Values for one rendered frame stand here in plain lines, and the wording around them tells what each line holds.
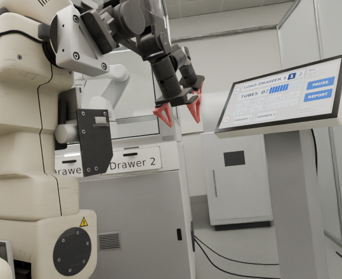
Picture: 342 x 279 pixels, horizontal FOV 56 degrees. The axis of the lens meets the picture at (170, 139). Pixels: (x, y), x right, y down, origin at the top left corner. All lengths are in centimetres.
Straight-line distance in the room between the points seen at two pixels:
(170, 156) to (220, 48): 355
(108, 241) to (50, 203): 104
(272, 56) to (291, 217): 388
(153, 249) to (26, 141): 111
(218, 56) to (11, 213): 444
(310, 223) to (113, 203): 93
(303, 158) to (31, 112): 101
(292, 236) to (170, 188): 61
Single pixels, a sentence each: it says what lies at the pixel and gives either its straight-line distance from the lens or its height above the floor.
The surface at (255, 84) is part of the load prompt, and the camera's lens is 151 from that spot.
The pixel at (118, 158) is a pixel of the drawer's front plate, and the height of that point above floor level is 89.
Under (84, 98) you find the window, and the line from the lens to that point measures 175.
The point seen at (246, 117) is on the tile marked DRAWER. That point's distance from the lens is 138.
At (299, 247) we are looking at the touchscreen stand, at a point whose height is 46.
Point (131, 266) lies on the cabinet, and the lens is 178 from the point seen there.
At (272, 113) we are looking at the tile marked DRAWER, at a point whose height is 101.
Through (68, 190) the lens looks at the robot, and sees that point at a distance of 76.
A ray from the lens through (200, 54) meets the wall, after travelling 499.
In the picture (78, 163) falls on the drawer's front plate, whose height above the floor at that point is 89.
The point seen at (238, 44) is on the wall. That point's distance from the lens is 506.
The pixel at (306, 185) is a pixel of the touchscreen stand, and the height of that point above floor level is 71.
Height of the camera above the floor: 94
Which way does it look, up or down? 1 degrees up
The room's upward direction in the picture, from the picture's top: 7 degrees counter-clockwise
